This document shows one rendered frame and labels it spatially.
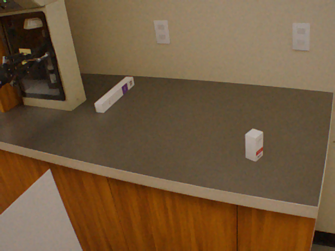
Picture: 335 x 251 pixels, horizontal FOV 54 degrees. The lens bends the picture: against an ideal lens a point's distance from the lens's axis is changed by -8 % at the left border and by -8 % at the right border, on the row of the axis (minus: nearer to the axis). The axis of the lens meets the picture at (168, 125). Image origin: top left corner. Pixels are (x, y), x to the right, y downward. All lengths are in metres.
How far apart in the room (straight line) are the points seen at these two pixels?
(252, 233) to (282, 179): 0.20
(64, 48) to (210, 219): 0.90
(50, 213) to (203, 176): 0.47
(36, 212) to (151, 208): 0.56
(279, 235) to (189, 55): 0.94
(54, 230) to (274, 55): 1.13
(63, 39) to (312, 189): 1.10
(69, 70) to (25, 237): 0.96
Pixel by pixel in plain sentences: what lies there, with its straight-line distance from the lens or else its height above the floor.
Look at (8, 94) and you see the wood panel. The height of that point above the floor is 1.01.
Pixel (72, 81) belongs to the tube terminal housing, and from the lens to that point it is 1.56.
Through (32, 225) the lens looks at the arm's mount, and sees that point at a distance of 0.72.
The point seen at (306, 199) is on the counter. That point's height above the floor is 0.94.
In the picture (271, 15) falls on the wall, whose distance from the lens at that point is 1.49.
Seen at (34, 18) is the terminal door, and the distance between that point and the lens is 1.49.
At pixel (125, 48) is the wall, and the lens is 1.81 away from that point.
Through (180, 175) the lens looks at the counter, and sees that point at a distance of 1.04.
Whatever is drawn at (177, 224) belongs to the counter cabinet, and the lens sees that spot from 1.20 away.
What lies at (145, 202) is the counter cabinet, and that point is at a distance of 1.20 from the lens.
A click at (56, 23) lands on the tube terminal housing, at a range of 1.49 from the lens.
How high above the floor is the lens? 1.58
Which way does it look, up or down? 29 degrees down
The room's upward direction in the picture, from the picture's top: 8 degrees counter-clockwise
